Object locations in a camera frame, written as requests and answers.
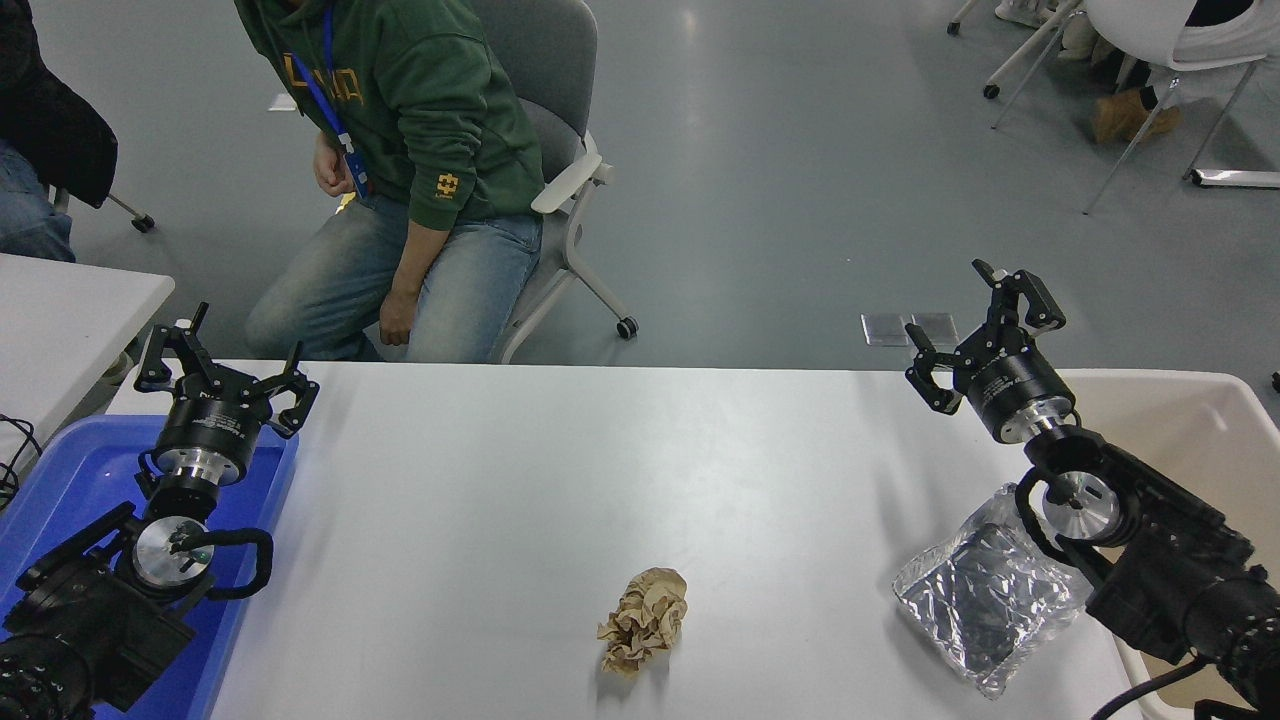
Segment white side table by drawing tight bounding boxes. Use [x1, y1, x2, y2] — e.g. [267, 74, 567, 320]
[0, 253, 176, 479]

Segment chair leg with black caster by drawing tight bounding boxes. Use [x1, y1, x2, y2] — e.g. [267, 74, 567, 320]
[50, 185, 157, 234]

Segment grey wheeled office chair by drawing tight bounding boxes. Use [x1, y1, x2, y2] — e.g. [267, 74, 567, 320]
[455, 0, 641, 366]

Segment white floor rail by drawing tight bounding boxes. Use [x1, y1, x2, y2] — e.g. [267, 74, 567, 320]
[1190, 169, 1280, 190]

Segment seated person with tan boots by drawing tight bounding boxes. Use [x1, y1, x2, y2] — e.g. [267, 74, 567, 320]
[1060, 0, 1280, 146]

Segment person in dark jacket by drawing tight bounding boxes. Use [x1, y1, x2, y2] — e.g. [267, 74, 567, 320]
[0, 0, 120, 263]

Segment blue lanyard with badge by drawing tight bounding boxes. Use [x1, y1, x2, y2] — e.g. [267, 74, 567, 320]
[285, 8, 372, 199]

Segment black cable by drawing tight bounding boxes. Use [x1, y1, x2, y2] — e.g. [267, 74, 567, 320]
[0, 413, 43, 511]

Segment white chair with metal legs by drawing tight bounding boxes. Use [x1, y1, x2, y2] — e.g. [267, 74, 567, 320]
[990, 0, 1271, 216]

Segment person's left hand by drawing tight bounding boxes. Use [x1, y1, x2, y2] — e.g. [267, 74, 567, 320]
[378, 290, 421, 349]

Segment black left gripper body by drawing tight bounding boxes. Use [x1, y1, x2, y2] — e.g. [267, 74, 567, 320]
[152, 385, 263, 467]

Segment large pale bin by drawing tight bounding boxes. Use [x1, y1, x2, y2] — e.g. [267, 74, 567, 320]
[1050, 369, 1280, 720]

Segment blue plastic tray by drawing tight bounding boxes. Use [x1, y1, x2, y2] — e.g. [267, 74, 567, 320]
[0, 415, 301, 720]

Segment person's right hand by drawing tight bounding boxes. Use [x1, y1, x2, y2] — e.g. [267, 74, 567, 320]
[313, 130, 361, 199]

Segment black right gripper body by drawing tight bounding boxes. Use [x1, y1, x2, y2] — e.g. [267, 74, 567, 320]
[955, 345, 1074, 441]

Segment crumpled tan paper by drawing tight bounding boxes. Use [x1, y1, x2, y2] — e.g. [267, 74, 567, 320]
[597, 567, 689, 681]

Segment white wheeled frame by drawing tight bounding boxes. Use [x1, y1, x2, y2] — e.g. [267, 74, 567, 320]
[945, 0, 1086, 101]

